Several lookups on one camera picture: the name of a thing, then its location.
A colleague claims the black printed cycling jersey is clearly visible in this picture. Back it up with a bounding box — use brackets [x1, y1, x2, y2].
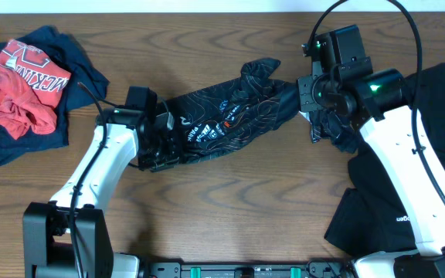
[139, 57, 361, 173]

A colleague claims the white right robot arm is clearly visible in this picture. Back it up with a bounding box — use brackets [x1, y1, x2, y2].
[297, 25, 445, 277]

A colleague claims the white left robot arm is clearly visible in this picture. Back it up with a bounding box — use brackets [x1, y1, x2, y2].
[22, 86, 182, 277]

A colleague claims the navy blue t-shirt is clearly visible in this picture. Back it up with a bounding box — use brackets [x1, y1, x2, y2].
[0, 25, 109, 166]

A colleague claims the plain black shirt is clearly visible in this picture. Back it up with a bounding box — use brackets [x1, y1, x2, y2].
[324, 63, 445, 256]

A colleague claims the red printed t-shirt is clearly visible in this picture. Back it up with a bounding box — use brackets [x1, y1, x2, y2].
[0, 39, 71, 140]

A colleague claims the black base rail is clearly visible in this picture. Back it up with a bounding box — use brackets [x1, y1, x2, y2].
[138, 259, 355, 278]

